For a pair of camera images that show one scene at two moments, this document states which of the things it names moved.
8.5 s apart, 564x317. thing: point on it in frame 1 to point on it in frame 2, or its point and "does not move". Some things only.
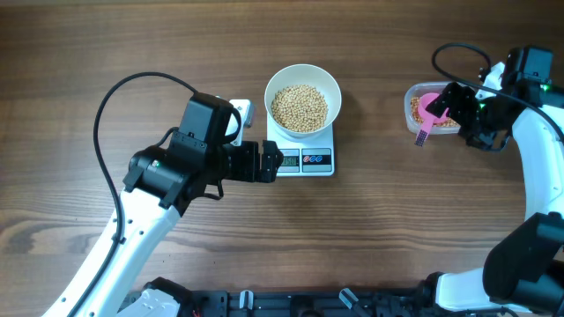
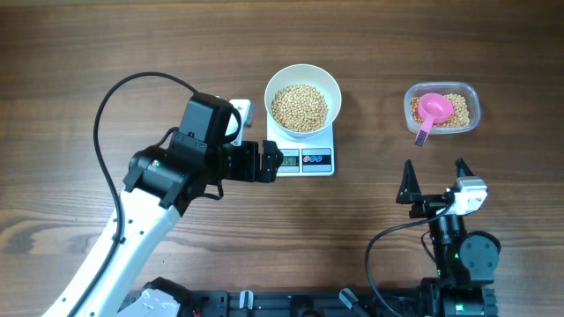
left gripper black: [250, 172] does not move
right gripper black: [464, 95] to [410, 194]
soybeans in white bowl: [300, 108] does not move
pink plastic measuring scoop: [429, 119] does not move
